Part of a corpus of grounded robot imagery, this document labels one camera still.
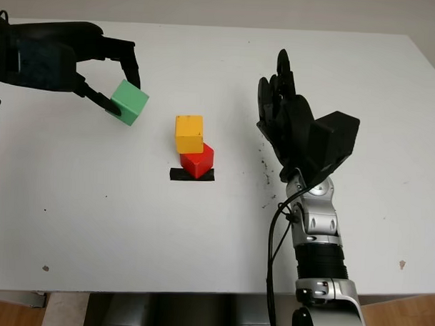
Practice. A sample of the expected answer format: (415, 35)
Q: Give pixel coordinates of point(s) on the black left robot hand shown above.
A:
(86, 40)

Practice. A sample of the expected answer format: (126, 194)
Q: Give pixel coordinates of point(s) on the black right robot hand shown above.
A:
(290, 129)

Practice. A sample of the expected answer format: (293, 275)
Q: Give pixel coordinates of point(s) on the green wooden block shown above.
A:
(130, 101)

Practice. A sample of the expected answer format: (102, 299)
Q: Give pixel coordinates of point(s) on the red wooden block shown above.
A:
(197, 164)

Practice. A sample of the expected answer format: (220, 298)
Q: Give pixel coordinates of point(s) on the yellow wooden block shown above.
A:
(188, 133)

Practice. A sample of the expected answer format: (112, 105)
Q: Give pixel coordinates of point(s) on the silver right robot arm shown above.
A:
(319, 223)

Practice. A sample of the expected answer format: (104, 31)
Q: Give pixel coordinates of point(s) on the black tape strip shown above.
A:
(177, 175)

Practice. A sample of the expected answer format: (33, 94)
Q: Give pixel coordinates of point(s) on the dark grey robot torso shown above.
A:
(180, 315)

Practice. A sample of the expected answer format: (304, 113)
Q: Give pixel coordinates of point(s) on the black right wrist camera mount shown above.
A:
(336, 136)

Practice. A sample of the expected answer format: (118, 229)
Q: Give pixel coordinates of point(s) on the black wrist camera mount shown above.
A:
(336, 136)
(42, 64)

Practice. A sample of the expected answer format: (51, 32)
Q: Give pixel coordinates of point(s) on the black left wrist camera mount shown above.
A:
(42, 64)

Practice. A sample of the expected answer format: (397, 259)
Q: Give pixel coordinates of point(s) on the grey metal table bracket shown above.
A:
(27, 297)

